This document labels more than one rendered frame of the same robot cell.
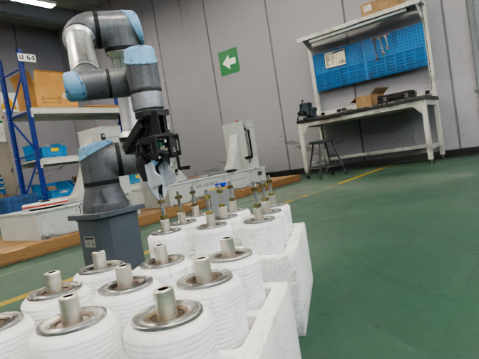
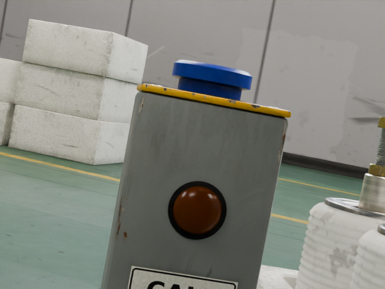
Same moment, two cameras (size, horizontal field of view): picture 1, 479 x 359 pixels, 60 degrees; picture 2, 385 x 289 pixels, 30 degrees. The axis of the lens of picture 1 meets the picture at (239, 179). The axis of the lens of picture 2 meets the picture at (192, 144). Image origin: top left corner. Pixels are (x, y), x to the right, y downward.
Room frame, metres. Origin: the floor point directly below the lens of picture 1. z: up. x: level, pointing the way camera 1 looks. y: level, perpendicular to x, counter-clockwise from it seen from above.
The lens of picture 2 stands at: (1.54, 0.40, 0.31)
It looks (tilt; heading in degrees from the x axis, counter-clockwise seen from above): 3 degrees down; 250
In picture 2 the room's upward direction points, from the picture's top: 11 degrees clockwise
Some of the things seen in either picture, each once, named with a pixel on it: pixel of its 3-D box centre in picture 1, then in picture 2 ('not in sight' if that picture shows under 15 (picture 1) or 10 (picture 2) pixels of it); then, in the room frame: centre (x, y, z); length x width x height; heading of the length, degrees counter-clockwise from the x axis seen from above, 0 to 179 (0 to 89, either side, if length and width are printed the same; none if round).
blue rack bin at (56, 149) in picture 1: (45, 151); not in sight; (5.74, 2.56, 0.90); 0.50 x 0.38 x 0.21; 54
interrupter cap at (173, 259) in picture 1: (162, 262); not in sight; (0.69, 0.15, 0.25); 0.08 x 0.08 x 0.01
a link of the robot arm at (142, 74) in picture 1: (142, 71); not in sight; (1.02, 0.19, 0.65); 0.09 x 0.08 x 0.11; 18
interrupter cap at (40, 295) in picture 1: (55, 291); not in sight; (0.61, 0.29, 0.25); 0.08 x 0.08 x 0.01
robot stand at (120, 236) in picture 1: (114, 252); not in sight; (1.41, 0.46, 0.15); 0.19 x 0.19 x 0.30; 53
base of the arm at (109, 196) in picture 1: (103, 195); not in sight; (1.41, 0.46, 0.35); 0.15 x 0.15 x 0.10
